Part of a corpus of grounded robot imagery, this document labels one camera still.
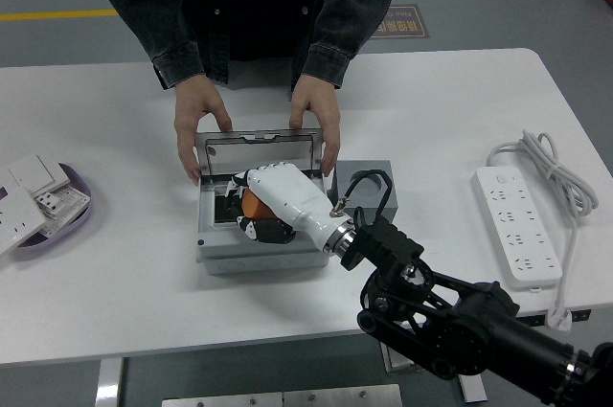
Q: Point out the white power strip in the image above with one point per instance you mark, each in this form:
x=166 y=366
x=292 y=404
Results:
x=517 y=220

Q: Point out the purple plastic tray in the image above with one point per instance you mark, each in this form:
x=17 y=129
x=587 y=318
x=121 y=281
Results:
x=72 y=230

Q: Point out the white perforated socket insert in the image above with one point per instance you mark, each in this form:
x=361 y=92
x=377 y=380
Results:
x=67 y=206

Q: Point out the person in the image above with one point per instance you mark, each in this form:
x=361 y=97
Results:
x=258 y=5

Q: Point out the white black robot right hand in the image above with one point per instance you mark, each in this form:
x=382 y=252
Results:
x=287 y=191

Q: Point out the large white wall panel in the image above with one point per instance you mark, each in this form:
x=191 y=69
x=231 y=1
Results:
x=16 y=220

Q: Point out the grey plastic junction box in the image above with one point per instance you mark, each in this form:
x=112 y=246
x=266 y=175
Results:
x=263 y=261

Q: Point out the black table edge bracket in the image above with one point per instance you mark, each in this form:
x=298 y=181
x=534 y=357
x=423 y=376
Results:
x=582 y=315

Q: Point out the white rocker switch plate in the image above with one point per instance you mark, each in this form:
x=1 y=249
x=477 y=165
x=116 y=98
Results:
x=36 y=172

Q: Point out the orange cylinder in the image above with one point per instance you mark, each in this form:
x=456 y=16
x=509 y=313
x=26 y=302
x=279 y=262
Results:
x=254 y=206

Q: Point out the grey cube with round hole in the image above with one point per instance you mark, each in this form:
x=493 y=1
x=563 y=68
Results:
x=366 y=198

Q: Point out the white table leg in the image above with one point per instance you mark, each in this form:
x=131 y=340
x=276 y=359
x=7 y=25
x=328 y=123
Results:
x=108 y=383
x=474 y=390

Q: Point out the person's left hand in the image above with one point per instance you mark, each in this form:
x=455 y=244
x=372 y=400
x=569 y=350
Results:
x=321 y=100

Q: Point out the yellow floor tape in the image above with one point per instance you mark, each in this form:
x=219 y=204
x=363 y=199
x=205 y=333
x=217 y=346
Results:
x=57 y=15

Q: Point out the person's left forearm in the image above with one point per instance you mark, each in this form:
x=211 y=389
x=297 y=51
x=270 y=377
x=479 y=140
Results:
x=340 y=33

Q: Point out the brown floor sign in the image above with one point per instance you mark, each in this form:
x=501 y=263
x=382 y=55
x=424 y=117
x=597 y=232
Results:
x=407 y=24

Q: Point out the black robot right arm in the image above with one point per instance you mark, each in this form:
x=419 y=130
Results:
x=479 y=335

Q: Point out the grey metal base plate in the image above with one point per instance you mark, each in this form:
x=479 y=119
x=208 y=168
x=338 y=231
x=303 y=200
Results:
x=282 y=397

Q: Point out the person's right hand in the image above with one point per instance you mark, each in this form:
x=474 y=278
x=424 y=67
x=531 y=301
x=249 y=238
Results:
x=189 y=110

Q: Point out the person's right forearm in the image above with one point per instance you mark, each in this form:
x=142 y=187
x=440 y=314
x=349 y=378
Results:
x=163 y=43

